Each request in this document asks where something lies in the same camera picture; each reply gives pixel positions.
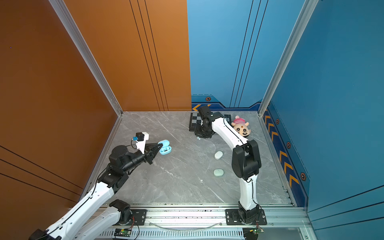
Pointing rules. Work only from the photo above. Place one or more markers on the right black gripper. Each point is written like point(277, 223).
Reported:
point(197, 132)

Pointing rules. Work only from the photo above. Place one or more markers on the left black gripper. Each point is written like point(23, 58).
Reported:
point(149, 154)

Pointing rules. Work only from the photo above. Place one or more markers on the blue earbud charging case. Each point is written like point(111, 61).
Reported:
point(166, 148)

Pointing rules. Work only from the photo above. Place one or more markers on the white earbud charging case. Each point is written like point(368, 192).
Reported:
point(218, 155)

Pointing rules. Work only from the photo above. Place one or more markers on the green earbud charging case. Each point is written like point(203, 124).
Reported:
point(218, 172)

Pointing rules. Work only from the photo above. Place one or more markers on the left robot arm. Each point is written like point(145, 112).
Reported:
point(77, 223)

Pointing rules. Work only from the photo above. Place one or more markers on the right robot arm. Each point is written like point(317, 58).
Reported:
point(246, 162)

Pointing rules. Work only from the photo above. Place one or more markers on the black grey checkerboard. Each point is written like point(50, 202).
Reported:
point(195, 119)

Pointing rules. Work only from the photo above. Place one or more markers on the pink plush doll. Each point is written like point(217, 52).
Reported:
point(241, 126)

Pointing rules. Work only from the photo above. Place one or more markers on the left green circuit board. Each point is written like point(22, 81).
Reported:
point(122, 233)

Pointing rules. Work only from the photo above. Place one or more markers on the green circuit board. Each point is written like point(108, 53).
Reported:
point(257, 230)
point(122, 233)

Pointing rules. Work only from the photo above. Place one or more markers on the right green circuit board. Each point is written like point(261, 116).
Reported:
point(257, 230)

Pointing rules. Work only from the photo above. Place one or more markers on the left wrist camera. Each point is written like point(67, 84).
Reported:
point(140, 141)

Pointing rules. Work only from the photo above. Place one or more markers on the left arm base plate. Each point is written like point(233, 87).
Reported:
point(133, 217)

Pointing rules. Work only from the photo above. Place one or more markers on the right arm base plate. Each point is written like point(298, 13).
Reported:
point(240, 217)

